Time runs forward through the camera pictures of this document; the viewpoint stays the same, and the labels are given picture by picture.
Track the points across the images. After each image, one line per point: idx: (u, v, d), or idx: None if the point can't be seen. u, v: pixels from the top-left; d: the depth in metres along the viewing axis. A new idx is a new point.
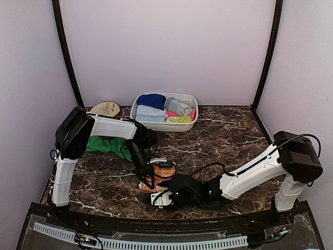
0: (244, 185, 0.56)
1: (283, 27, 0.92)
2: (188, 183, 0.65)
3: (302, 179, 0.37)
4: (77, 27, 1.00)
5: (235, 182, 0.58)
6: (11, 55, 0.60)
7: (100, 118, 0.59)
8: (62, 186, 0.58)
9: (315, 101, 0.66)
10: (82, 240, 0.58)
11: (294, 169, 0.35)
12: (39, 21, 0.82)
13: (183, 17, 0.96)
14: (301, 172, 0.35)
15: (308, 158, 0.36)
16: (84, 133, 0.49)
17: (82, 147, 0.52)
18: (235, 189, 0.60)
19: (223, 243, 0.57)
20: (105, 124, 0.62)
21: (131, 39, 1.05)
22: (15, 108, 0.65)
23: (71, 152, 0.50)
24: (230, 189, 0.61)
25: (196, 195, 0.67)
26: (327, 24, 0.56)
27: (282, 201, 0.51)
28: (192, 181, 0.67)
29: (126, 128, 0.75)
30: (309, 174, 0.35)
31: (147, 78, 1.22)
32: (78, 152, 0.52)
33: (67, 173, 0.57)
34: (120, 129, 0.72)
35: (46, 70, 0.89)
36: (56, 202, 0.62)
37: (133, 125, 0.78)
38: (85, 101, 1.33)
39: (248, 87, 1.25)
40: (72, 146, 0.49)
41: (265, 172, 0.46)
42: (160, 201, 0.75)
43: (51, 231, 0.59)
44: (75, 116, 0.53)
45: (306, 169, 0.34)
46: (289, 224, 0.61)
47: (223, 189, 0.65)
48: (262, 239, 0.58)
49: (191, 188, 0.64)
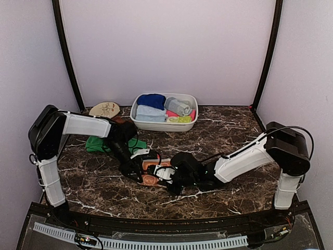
0: (235, 167, 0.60)
1: (283, 27, 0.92)
2: (187, 158, 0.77)
3: (289, 171, 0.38)
4: (76, 26, 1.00)
5: (228, 163, 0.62)
6: (11, 54, 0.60)
7: (73, 115, 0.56)
8: (52, 186, 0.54)
9: (316, 101, 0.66)
10: (82, 240, 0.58)
11: (278, 155, 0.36)
12: (39, 21, 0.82)
13: (183, 17, 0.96)
14: (286, 163, 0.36)
15: (296, 150, 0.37)
16: (58, 130, 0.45)
17: (57, 146, 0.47)
18: (228, 171, 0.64)
19: (223, 243, 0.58)
20: (77, 121, 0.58)
21: (131, 39, 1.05)
22: (15, 108, 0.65)
23: (45, 152, 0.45)
24: (223, 170, 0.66)
25: (193, 173, 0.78)
26: (327, 24, 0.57)
27: (279, 199, 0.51)
28: (190, 158, 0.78)
29: (100, 126, 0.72)
30: (295, 166, 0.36)
31: (147, 78, 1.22)
32: (53, 152, 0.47)
33: (52, 173, 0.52)
34: (93, 127, 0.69)
35: (45, 70, 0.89)
36: (52, 202, 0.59)
37: (107, 123, 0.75)
38: (85, 101, 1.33)
39: (248, 87, 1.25)
40: (44, 146, 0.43)
41: (253, 157, 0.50)
42: (162, 173, 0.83)
43: (51, 231, 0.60)
44: (47, 115, 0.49)
45: (291, 160, 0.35)
46: (289, 224, 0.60)
47: (216, 170, 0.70)
48: (262, 239, 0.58)
49: (189, 163, 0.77)
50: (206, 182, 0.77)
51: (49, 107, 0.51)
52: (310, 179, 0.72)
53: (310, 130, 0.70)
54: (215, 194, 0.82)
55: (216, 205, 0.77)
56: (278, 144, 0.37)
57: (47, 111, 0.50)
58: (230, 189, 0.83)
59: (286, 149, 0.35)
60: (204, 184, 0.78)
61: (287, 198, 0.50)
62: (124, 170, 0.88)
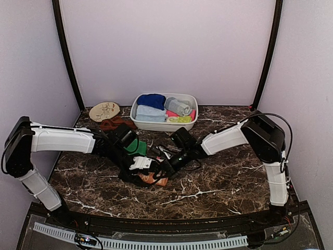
0: (217, 142, 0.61)
1: (283, 27, 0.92)
2: (179, 132, 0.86)
3: (259, 154, 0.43)
4: (76, 26, 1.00)
5: (212, 138, 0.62)
6: (11, 55, 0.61)
7: (45, 130, 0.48)
8: (43, 194, 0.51)
9: (316, 101, 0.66)
10: (82, 240, 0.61)
11: (250, 136, 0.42)
12: (39, 22, 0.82)
13: (183, 18, 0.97)
14: (258, 146, 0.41)
15: (269, 137, 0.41)
16: (24, 149, 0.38)
17: (28, 165, 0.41)
18: (210, 144, 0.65)
19: (223, 243, 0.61)
20: (51, 139, 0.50)
21: (130, 40, 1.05)
22: (16, 109, 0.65)
23: (13, 171, 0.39)
24: (206, 142, 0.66)
25: (183, 144, 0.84)
26: (327, 24, 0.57)
27: (273, 193, 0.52)
28: (183, 133, 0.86)
29: (81, 141, 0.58)
30: (266, 151, 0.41)
31: (147, 78, 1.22)
32: (24, 170, 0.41)
33: (38, 183, 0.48)
34: (72, 142, 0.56)
35: (45, 70, 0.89)
36: (49, 207, 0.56)
37: (91, 137, 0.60)
38: (85, 101, 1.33)
39: (248, 87, 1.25)
40: (11, 165, 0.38)
41: (232, 134, 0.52)
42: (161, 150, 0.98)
43: (51, 231, 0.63)
44: (20, 128, 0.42)
45: (262, 144, 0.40)
46: (288, 224, 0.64)
47: (203, 140, 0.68)
48: (262, 239, 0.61)
49: (181, 136, 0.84)
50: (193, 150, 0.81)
51: (22, 121, 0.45)
52: (310, 180, 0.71)
53: (310, 131, 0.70)
54: (215, 194, 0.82)
55: (216, 205, 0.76)
56: (253, 126, 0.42)
57: (19, 124, 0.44)
58: (230, 189, 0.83)
59: (258, 132, 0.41)
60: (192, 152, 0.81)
61: (280, 194, 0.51)
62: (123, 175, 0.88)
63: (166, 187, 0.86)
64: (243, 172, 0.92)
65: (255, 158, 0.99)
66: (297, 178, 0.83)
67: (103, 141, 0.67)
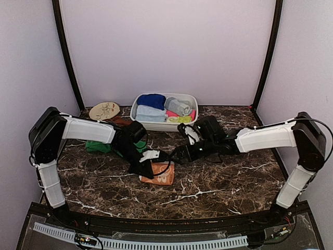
0: (256, 141, 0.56)
1: (283, 27, 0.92)
2: (209, 120, 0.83)
3: (303, 162, 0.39)
4: (76, 26, 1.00)
5: (251, 134, 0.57)
6: (11, 54, 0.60)
7: (75, 120, 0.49)
8: (52, 188, 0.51)
9: (315, 101, 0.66)
10: (82, 240, 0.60)
11: (298, 139, 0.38)
12: (39, 22, 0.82)
13: (183, 17, 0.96)
14: (305, 152, 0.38)
15: (320, 145, 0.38)
16: (56, 136, 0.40)
17: (55, 151, 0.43)
18: (248, 140, 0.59)
19: (223, 243, 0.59)
20: (80, 129, 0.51)
21: (130, 39, 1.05)
22: (15, 109, 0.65)
23: (42, 157, 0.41)
24: (243, 138, 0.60)
25: (212, 135, 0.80)
26: (327, 24, 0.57)
27: (283, 194, 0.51)
28: (213, 121, 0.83)
29: (102, 132, 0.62)
30: (310, 159, 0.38)
31: (147, 78, 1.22)
32: (51, 156, 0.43)
33: (51, 175, 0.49)
34: (96, 133, 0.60)
35: (45, 70, 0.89)
36: (52, 203, 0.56)
37: (111, 128, 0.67)
38: (85, 101, 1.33)
39: (248, 87, 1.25)
40: (41, 150, 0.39)
41: (278, 136, 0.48)
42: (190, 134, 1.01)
43: (51, 231, 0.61)
44: (48, 117, 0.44)
45: (310, 150, 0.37)
46: (288, 224, 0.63)
47: (238, 136, 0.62)
48: (262, 239, 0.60)
49: (212, 125, 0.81)
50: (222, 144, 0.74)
51: (51, 110, 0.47)
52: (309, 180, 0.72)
53: None
54: (215, 194, 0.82)
55: (216, 205, 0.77)
56: (305, 129, 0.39)
57: (48, 113, 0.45)
58: (230, 189, 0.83)
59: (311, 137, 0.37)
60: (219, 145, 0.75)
61: (289, 196, 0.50)
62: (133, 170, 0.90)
63: (168, 186, 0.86)
64: (243, 172, 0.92)
65: (255, 158, 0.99)
66: None
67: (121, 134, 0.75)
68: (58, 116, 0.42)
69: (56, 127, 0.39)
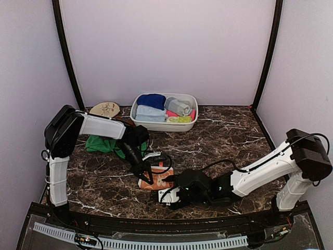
0: (255, 183, 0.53)
1: (283, 27, 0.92)
2: (200, 177, 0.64)
3: (311, 177, 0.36)
4: (76, 26, 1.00)
5: (246, 178, 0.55)
6: (11, 54, 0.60)
7: (90, 116, 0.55)
8: (58, 186, 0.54)
9: (315, 101, 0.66)
10: (82, 240, 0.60)
11: (305, 166, 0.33)
12: (39, 22, 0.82)
13: (183, 17, 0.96)
14: (311, 170, 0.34)
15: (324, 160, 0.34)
16: (73, 132, 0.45)
17: (72, 146, 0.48)
18: (245, 186, 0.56)
19: (223, 243, 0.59)
20: (93, 123, 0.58)
21: (130, 39, 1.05)
22: (15, 109, 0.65)
23: (61, 150, 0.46)
24: (242, 185, 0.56)
25: (207, 191, 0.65)
26: (327, 24, 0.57)
27: (285, 200, 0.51)
28: (203, 176, 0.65)
29: (113, 127, 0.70)
30: (318, 172, 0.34)
31: (147, 78, 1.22)
32: (68, 150, 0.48)
33: (61, 172, 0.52)
34: (107, 128, 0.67)
35: (45, 70, 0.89)
36: (54, 202, 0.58)
37: (123, 125, 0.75)
38: (85, 101, 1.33)
39: (248, 87, 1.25)
40: (61, 144, 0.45)
41: (276, 170, 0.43)
42: (168, 198, 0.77)
43: (51, 231, 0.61)
44: (65, 115, 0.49)
45: (316, 167, 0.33)
46: (289, 224, 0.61)
47: (234, 186, 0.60)
48: (262, 239, 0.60)
49: (202, 183, 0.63)
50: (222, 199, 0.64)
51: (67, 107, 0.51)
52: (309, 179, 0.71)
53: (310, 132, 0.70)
54: None
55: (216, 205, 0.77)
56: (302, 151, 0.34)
57: (64, 110, 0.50)
58: None
59: (314, 158, 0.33)
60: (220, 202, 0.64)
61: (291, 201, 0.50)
62: (135, 172, 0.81)
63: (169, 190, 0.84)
64: None
65: (255, 158, 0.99)
66: None
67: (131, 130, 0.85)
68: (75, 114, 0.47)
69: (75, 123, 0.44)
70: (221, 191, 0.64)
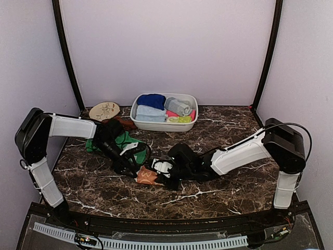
0: (229, 161, 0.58)
1: (283, 27, 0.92)
2: (183, 149, 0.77)
3: (284, 169, 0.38)
4: (76, 26, 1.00)
5: (223, 156, 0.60)
6: (11, 54, 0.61)
7: (59, 116, 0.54)
8: (48, 188, 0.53)
9: (315, 100, 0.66)
10: (82, 240, 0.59)
11: (274, 152, 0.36)
12: (39, 22, 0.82)
13: (182, 17, 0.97)
14: (283, 160, 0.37)
15: (296, 150, 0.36)
16: (43, 132, 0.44)
17: (43, 148, 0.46)
18: (221, 164, 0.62)
19: (223, 243, 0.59)
20: (64, 123, 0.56)
21: (130, 39, 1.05)
22: (15, 109, 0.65)
23: (32, 155, 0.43)
24: (218, 161, 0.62)
25: (189, 163, 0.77)
26: (327, 23, 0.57)
27: (277, 198, 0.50)
28: (186, 149, 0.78)
29: (85, 126, 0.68)
30: (291, 163, 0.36)
31: (147, 78, 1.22)
32: (40, 154, 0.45)
33: (45, 174, 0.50)
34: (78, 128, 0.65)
35: (45, 70, 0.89)
36: (52, 203, 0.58)
37: (92, 123, 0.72)
38: (85, 101, 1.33)
39: (248, 87, 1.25)
40: (31, 148, 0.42)
41: (250, 150, 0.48)
42: (159, 166, 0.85)
43: (51, 231, 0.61)
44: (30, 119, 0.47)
45: (288, 157, 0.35)
46: (288, 224, 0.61)
47: (212, 161, 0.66)
48: (262, 239, 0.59)
49: (186, 154, 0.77)
50: (202, 173, 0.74)
51: (35, 110, 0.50)
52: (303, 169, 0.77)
53: (311, 132, 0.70)
54: (215, 194, 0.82)
55: (216, 205, 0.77)
56: (276, 138, 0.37)
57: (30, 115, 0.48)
58: (230, 189, 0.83)
59: (284, 146, 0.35)
60: (200, 175, 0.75)
61: (286, 198, 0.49)
62: (116, 168, 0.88)
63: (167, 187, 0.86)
64: (243, 172, 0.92)
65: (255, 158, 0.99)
66: None
67: (101, 129, 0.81)
68: (43, 114, 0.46)
69: (45, 122, 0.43)
70: (204, 165, 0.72)
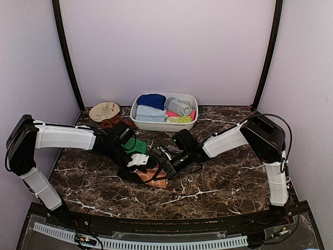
0: (218, 144, 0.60)
1: (283, 27, 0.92)
2: (183, 133, 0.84)
3: (259, 155, 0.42)
4: (75, 26, 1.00)
5: (213, 139, 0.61)
6: (11, 54, 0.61)
7: (48, 128, 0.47)
8: (46, 192, 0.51)
9: (316, 100, 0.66)
10: (82, 240, 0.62)
11: (248, 136, 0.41)
12: (39, 23, 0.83)
13: (182, 18, 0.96)
14: (258, 147, 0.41)
15: (271, 139, 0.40)
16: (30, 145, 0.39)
17: (32, 162, 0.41)
18: (212, 146, 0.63)
19: (223, 243, 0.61)
20: (52, 135, 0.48)
21: (130, 39, 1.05)
22: (16, 108, 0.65)
23: (17, 167, 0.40)
24: (207, 145, 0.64)
25: (187, 145, 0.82)
26: (327, 24, 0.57)
27: (272, 192, 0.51)
28: (186, 134, 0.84)
29: (82, 138, 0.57)
30: (265, 151, 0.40)
31: (147, 78, 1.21)
32: (27, 167, 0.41)
33: (39, 181, 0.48)
34: (73, 139, 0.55)
35: (45, 71, 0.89)
36: (49, 207, 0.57)
37: (91, 134, 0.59)
38: (85, 101, 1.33)
39: (248, 87, 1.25)
40: (16, 161, 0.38)
41: (232, 136, 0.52)
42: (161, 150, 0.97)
43: (51, 231, 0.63)
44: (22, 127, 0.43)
45: (260, 144, 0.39)
46: (288, 224, 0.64)
47: (204, 142, 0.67)
48: (262, 240, 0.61)
49: (184, 137, 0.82)
50: (195, 152, 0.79)
51: (25, 117, 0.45)
52: (290, 152, 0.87)
53: (310, 132, 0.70)
54: (215, 194, 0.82)
55: (216, 205, 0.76)
56: (252, 126, 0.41)
57: (22, 122, 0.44)
58: (230, 189, 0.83)
59: (257, 133, 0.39)
60: (193, 154, 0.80)
61: (280, 194, 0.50)
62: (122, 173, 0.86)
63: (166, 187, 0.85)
64: (243, 172, 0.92)
65: (255, 158, 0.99)
66: (297, 178, 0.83)
67: (104, 139, 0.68)
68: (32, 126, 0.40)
69: (29, 136, 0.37)
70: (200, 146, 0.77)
